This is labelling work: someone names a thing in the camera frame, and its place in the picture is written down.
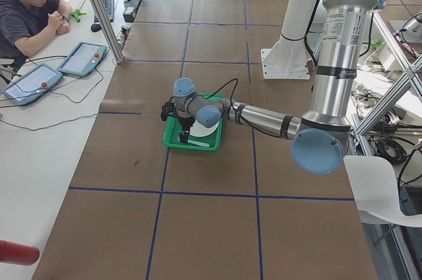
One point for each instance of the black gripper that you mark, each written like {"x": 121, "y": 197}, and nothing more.
{"x": 185, "y": 122}

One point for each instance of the pale translucent plastic fork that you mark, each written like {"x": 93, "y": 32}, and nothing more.
{"x": 196, "y": 143}

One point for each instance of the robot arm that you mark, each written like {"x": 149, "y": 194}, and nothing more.
{"x": 320, "y": 136}

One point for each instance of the green plastic tray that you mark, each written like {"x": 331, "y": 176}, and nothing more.
{"x": 173, "y": 129}

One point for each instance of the white round plate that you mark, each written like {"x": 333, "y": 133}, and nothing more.
{"x": 200, "y": 131}

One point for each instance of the far blue teach pendant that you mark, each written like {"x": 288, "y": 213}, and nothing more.
{"x": 83, "y": 59}

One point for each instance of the blue teach pendant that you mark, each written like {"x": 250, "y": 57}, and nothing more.
{"x": 83, "y": 59}
{"x": 32, "y": 85}

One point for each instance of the black computer mouse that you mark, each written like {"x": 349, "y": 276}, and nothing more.
{"x": 95, "y": 27}

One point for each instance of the black power strip right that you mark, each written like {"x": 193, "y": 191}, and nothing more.
{"x": 131, "y": 9}

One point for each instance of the black keyboard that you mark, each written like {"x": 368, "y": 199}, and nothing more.
{"x": 109, "y": 6}

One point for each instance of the near blue teach pendant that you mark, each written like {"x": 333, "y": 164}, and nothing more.
{"x": 32, "y": 85}

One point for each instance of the green clamp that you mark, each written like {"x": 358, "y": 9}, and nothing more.
{"x": 77, "y": 14}

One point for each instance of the white chair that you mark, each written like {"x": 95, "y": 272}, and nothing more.
{"x": 373, "y": 183}

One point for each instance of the seated person in grey shirt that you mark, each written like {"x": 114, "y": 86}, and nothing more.
{"x": 27, "y": 26}

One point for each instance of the red cylinder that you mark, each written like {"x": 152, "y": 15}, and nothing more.
{"x": 19, "y": 254}

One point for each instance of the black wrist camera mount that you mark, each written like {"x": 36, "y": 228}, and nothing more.
{"x": 168, "y": 109}

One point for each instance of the white pedestal base plate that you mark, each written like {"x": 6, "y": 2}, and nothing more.
{"x": 284, "y": 63}

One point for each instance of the aluminium frame post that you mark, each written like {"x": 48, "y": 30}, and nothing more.
{"x": 107, "y": 30}

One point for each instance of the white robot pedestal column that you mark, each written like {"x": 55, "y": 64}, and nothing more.
{"x": 296, "y": 24}

